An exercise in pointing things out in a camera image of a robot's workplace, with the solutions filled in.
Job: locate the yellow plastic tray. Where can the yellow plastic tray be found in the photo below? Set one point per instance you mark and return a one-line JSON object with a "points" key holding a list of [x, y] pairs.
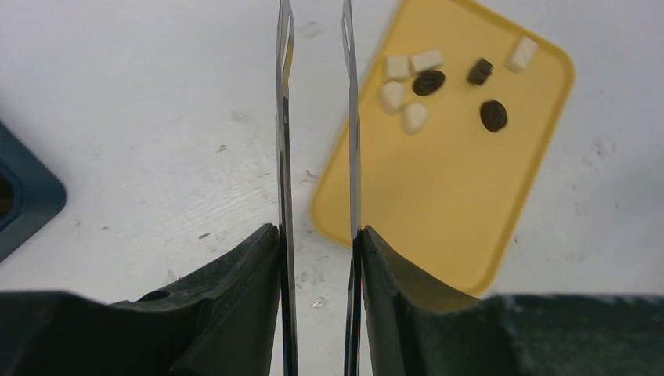
{"points": [[449, 197]]}

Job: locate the dark square chocolate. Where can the dark square chocolate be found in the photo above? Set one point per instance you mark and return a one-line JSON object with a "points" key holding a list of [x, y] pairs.
{"points": [[480, 72]]}

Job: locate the metal tongs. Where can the metal tongs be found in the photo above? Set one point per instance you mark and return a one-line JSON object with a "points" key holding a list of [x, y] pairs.
{"points": [[284, 57]]}

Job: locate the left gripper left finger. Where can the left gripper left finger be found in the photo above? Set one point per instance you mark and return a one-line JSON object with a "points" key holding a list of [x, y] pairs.
{"points": [[218, 320]]}

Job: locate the white square chocolate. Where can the white square chocolate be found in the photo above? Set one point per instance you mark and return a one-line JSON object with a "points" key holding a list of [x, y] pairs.
{"points": [[426, 60]]}

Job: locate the white chocolate piece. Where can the white chocolate piece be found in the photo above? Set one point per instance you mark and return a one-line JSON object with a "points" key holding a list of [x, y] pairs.
{"points": [[397, 68], [414, 117], [391, 97]]}

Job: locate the white chocolate at tray edge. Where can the white chocolate at tray edge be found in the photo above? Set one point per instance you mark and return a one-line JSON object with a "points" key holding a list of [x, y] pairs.
{"points": [[521, 55]]}

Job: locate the blue chocolate box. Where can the blue chocolate box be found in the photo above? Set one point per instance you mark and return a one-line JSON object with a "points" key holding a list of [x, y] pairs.
{"points": [[36, 194]]}

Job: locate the white chocolate lower piece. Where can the white chocolate lower piece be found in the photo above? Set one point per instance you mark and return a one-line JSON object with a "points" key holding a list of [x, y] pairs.
{"points": [[414, 117]]}

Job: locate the dark ridged oval chocolate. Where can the dark ridged oval chocolate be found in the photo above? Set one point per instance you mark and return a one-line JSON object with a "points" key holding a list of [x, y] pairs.
{"points": [[428, 82]]}

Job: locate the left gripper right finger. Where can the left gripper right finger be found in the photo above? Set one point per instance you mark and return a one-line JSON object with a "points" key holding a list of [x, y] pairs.
{"points": [[418, 325]]}

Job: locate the white chocolate left piece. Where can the white chocolate left piece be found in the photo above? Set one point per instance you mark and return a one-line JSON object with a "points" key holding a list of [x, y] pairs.
{"points": [[391, 97]]}

